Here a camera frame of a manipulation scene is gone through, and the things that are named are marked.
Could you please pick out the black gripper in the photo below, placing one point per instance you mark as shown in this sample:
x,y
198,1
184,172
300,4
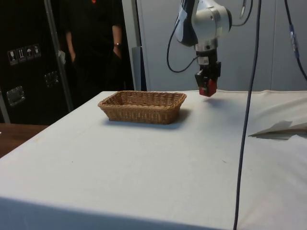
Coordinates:
x,y
211,57

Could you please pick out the red cube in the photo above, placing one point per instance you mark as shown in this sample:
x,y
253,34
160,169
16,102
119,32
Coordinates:
x,y
210,89

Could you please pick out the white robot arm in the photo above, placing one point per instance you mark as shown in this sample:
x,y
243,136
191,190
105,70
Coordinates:
x,y
211,16

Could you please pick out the wicker basket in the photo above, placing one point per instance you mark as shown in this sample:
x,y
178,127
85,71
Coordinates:
x,y
141,112

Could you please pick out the pale lockers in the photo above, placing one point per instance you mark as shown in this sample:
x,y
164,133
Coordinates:
x,y
158,28

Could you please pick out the person in black clothes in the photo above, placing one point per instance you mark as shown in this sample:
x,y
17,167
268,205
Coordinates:
x,y
93,36

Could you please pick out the black cabinet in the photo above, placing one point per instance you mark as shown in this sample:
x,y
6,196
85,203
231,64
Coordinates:
x,y
26,79

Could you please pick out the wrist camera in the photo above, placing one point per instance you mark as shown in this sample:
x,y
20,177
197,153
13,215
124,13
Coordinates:
x,y
182,12

